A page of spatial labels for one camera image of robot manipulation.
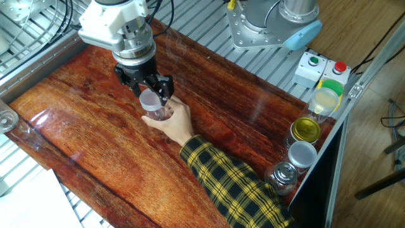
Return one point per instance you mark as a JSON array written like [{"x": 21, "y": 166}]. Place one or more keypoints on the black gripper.
[{"x": 137, "y": 72}]

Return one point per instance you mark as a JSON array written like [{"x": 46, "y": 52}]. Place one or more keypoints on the yellow black plaid-sleeved forearm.
[{"x": 234, "y": 187}]

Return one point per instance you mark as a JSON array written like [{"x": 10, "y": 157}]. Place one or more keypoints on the bare person's hand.
[{"x": 178, "y": 125}]

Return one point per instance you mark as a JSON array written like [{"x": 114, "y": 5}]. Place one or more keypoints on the jar with silver lid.
[{"x": 283, "y": 177}]

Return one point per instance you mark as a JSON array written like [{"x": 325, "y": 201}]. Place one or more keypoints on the silver mounting plate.
[{"x": 19, "y": 8}]

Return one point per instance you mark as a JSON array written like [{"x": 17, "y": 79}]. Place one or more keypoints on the silver aluminium frame rail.
[{"x": 38, "y": 63}]

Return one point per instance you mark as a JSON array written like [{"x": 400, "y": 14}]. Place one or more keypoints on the tall jar with clear lid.
[{"x": 323, "y": 101}]

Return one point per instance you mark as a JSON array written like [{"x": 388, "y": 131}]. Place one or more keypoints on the white box green button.
[{"x": 308, "y": 71}]

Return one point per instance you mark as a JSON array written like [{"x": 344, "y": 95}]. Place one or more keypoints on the frosted white jar lid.
[{"x": 148, "y": 99}]

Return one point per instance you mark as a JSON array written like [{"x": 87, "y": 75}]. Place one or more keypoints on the aluminium frame strut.
[{"x": 379, "y": 54}]

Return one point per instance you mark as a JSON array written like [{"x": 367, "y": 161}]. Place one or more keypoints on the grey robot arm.
[{"x": 262, "y": 12}]

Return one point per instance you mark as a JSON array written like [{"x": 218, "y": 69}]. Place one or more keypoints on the black table side panel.
[{"x": 316, "y": 206}]

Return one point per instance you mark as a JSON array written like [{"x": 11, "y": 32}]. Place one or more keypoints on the clear plastic container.
[{"x": 6, "y": 118}]

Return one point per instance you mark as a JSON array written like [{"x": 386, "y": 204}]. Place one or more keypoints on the jar with gold lid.
[{"x": 306, "y": 129}]

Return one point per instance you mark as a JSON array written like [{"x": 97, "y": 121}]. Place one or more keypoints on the white box red button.
[{"x": 337, "y": 73}]

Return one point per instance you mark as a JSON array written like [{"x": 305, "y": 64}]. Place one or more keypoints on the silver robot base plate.
[{"x": 253, "y": 38}]

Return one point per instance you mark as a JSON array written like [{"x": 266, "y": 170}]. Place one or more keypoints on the white wrist mount housing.
[{"x": 104, "y": 19}]

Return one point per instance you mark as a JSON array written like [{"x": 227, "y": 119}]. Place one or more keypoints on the yellow box green cap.
[{"x": 333, "y": 86}]

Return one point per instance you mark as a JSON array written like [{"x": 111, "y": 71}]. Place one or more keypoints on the dark chair leg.
[
  {"x": 379, "y": 185},
  {"x": 395, "y": 145}
]

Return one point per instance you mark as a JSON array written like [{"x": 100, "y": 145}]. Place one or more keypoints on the white paper sheet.
[{"x": 31, "y": 202}]

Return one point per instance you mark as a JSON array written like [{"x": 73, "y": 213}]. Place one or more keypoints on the jar with frosted lid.
[{"x": 302, "y": 154}]

